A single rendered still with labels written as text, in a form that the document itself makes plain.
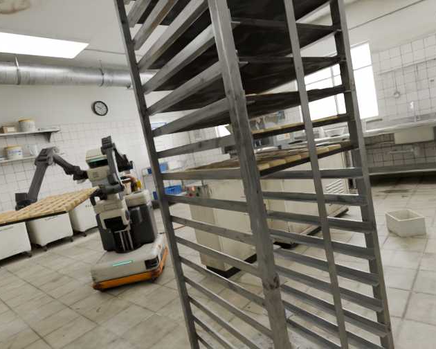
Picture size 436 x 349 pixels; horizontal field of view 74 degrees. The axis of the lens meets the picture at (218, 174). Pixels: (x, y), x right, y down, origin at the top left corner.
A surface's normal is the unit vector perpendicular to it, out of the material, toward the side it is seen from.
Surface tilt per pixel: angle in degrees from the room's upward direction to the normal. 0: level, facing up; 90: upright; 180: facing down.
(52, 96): 90
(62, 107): 90
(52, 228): 91
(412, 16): 90
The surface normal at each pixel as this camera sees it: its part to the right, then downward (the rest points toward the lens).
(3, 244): 0.75, 0.00
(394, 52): -0.65, 0.21
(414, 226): -0.13, 0.13
